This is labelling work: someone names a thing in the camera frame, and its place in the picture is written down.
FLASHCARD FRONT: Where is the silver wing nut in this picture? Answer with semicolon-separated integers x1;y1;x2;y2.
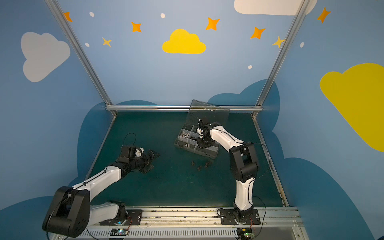
180;130;191;139

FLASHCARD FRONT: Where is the right circuit board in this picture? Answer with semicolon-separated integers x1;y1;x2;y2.
236;228;255;240

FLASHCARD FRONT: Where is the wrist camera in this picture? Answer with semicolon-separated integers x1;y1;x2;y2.
197;124;206;138
118;146;144;163

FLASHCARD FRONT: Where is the clear plastic organizer box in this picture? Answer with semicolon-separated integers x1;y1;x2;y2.
174;100;230;160

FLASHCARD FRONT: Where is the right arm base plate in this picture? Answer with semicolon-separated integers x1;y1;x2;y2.
217;209;261;225

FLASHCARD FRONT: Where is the circuit board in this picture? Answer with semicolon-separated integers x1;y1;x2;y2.
236;228;255;240
110;229;130;237

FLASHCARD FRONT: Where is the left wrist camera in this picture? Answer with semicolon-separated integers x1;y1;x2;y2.
118;146;144;163

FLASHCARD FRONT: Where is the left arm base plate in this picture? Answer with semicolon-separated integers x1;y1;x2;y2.
99;209;143;226

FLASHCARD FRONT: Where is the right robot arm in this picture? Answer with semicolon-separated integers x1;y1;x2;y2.
197;118;261;225

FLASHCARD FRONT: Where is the aluminium frame post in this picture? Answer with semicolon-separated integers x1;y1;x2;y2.
252;0;312;120
45;0;113;107

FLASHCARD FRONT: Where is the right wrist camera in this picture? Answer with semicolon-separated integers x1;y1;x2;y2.
197;124;206;138

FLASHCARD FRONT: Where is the right aluminium frame post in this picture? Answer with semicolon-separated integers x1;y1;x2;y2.
252;0;312;120

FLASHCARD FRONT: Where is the left circuit board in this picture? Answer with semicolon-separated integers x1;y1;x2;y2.
110;229;130;237

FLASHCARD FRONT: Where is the rear aluminium frame bar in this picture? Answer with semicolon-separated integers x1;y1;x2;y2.
106;105;263;112

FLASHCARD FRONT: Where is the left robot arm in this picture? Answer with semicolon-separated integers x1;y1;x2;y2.
42;146;160;238

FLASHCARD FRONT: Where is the left aluminium frame post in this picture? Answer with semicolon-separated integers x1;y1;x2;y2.
45;0;113;107

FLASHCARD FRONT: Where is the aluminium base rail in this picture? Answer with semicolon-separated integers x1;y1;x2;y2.
49;206;310;240

